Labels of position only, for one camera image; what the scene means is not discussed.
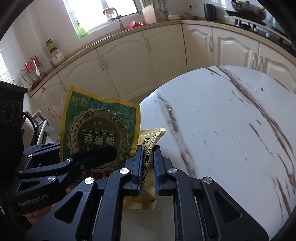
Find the large glass jar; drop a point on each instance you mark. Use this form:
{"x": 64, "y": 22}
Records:
{"x": 57, "y": 57}

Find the black wok with lid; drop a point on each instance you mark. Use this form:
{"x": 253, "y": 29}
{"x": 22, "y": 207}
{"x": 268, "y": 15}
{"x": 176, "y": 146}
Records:
{"x": 244, "y": 9}

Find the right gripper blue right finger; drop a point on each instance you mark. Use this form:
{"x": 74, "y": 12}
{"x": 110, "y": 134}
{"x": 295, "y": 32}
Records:
{"x": 166, "y": 183}

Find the yellow seasoning packet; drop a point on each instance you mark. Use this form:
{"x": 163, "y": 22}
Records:
{"x": 147, "y": 198}

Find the kitchen window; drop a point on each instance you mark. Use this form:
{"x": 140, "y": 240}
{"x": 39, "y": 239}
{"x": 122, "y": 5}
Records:
{"x": 90, "y": 13}

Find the black electric kettle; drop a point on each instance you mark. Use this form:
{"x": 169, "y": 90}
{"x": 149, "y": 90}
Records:
{"x": 210, "y": 12}

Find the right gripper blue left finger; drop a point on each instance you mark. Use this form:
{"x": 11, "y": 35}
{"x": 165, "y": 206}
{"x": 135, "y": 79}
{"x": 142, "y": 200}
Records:
{"x": 134, "y": 181}

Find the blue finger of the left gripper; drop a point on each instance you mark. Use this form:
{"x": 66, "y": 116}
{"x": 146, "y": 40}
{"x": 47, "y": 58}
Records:
{"x": 92, "y": 158}

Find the red utensil rack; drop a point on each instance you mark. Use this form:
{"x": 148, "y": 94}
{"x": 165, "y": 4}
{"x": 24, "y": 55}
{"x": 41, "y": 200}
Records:
{"x": 33, "y": 72}

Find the green dish soap bottle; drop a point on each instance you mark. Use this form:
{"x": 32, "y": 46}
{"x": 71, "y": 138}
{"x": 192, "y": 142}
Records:
{"x": 80, "y": 31}

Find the green seaweed packet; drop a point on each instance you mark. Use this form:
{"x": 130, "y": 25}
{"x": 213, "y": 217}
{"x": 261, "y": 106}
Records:
{"x": 90, "y": 121}

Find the wooden cutting board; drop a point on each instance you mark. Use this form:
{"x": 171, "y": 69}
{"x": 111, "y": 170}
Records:
{"x": 149, "y": 14}

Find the stacked white dishes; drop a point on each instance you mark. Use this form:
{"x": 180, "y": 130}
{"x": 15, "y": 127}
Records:
{"x": 172, "y": 15}

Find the round white marble table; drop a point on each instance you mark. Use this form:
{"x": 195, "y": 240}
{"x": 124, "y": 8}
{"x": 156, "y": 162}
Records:
{"x": 236, "y": 125}

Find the chrome kitchen faucet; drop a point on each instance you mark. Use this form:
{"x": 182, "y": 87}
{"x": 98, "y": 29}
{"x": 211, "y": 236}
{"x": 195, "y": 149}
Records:
{"x": 113, "y": 15}

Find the red plastic basin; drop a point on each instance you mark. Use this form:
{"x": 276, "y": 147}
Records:
{"x": 135, "y": 24}

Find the lower cream base cabinets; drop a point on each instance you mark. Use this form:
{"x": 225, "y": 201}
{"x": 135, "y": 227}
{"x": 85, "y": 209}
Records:
{"x": 135, "y": 62}

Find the green electric cooking pot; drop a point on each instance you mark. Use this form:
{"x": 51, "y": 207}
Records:
{"x": 275, "y": 25}

